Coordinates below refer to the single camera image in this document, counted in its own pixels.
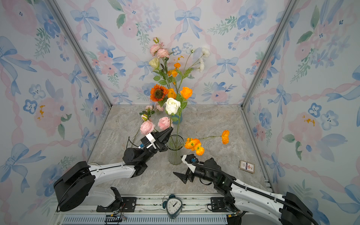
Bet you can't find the orange poppy flower stem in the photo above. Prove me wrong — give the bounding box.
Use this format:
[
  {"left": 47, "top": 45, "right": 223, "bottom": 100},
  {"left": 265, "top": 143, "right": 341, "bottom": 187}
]
[{"left": 167, "top": 62, "right": 181, "bottom": 99}]

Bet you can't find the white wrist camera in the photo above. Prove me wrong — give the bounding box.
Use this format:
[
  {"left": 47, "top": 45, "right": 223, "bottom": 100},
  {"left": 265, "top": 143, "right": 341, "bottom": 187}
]
[
  {"left": 181, "top": 154, "right": 199, "bottom": 173},
  {"left": 138, "top": 133, "right": 157, "bottom": 149}
]

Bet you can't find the orange poppy spray stem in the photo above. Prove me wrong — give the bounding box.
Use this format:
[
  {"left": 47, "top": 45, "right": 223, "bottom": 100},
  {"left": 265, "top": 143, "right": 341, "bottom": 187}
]
[{"left": 183, "top": 130, "right": 230, "bottom": 156}]

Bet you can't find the pink bud flower stem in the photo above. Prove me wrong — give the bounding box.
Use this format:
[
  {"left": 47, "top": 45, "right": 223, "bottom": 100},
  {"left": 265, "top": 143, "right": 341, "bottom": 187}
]
[{"left": 133, "top": 103, "right": 164, "bottom": 141}]

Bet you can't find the aluminium rail frame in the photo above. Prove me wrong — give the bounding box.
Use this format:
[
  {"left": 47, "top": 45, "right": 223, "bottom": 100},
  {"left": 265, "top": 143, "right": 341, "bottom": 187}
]
[{"left": 50, "top": 193, "right": 296, "bottom": 225}]

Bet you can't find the teal ceramic vase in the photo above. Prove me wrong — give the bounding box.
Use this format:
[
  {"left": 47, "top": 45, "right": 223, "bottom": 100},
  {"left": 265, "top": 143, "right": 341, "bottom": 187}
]
[{"left": 171, "top": 114, "right": 183, "bottom": 125}]

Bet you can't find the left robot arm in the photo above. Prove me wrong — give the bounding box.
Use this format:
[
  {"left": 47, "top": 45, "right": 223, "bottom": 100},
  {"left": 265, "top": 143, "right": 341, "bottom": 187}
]
[{"left": 53, "top": 127, "right": 173, "bottom": 212}]

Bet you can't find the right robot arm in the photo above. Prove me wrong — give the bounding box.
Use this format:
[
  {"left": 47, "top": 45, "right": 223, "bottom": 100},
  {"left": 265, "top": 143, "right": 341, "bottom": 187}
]
[{"left": 174, "top": 154, "right": 317, "bottom": 225}]

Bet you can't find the orange ranunculus flower stem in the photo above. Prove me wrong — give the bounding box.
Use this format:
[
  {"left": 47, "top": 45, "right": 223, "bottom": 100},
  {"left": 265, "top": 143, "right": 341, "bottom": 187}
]
[{"left": 175, "top": 87, "right": 193, "bottom": 149}]

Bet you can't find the teal heart alarm clock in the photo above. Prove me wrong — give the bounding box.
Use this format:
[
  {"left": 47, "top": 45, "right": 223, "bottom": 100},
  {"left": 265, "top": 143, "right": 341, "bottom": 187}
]
[{"left": 162, "top": 194, "right": 183, "bottom": 219}]

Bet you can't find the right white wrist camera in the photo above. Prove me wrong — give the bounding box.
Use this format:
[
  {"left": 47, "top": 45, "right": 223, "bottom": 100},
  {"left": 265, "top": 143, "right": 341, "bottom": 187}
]
[{"left": 181, "top": 154, "right": 199, "bottom": 173}]

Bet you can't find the white ranunculus flower stem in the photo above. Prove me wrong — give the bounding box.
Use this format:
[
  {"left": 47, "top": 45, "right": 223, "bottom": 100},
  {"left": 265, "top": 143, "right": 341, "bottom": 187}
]
[{"left": 179, "top": 48, "right": 211, "bottom": 87}]

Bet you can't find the cream rose stem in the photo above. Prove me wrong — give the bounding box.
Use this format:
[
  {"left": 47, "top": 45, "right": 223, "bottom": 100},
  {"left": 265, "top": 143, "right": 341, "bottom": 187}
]
[{"left": 149, "top": 57, "right": 172, "bottom": 89}]

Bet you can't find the small card box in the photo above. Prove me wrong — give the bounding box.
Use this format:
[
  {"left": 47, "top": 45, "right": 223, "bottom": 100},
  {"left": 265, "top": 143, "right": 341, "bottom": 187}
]
[{"left": 239, "top": 160, "right": 255, "bottom": 174}]

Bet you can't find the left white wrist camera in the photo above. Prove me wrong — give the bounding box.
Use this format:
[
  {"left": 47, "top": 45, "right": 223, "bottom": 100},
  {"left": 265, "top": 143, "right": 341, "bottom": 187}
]
[{"left": 138, "top": 133, "right": 157, "bottom": 149}]

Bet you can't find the tall pink bud stem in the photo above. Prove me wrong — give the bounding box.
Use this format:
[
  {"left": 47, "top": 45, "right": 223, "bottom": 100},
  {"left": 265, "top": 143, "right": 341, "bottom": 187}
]
[{"left": 150, "top": 37, "right": 170, "bottom": 67}]

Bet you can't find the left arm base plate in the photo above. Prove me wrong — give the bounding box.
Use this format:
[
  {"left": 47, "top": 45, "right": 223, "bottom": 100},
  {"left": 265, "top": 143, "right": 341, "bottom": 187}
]
[{"left": 96, "top": 197, "right": 137, "bottom": 212}]

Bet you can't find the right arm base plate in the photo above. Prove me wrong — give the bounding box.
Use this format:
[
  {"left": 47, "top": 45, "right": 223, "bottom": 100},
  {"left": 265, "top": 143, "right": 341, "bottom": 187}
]
[{"left": 207, "top": 197, "right": 236, "bottom": 212}]

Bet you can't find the black corrugated cable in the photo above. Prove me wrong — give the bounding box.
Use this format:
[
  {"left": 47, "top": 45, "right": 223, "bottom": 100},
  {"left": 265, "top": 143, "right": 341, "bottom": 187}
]
[{"left": 192, "top": 163, "right": 320, "bottom": 225}]

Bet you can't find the pink rose stem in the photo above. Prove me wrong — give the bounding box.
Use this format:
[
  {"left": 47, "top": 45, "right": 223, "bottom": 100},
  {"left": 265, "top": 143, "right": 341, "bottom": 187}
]
[{"left": 140, "top": 114, "right": 173, "bottom": 136}]

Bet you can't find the clear glass vase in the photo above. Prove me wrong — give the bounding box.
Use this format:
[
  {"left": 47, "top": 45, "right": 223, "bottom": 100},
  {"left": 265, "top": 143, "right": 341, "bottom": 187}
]
[{"left": 166, "top": 135, "right": 185, "bottom": 165}]

